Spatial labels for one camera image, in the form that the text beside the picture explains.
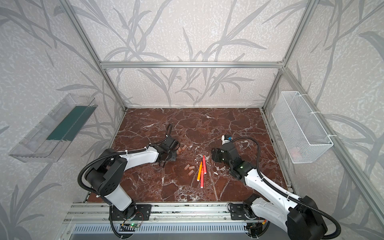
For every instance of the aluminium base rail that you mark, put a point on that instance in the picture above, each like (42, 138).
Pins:
(161, 218)

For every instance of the pink highlighter pen upper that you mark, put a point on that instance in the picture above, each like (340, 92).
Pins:
(204, 165)

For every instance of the white wire mesh basket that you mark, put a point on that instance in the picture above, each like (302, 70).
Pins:
(303, 135)

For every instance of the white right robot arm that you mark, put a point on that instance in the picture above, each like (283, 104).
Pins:
(296, 216)

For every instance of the clear plastic wall tray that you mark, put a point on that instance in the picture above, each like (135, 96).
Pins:
(48, 141)

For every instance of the pink highlighter pen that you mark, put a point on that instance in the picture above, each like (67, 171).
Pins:
(202, 179)
(204, 165)

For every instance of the aluminium cage frame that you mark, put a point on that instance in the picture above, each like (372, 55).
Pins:
(372, 197)

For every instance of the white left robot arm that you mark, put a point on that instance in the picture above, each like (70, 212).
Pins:
(103, 175)

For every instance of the yellow-orange highlighter pen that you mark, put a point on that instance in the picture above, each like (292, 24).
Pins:
(200, 171)

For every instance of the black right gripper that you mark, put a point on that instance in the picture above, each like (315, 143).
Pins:
(218, 154)

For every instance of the pink highlighter pen lower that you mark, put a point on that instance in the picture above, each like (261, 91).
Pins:
(202, 179)

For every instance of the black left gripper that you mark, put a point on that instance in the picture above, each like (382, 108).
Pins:
(172, 149)

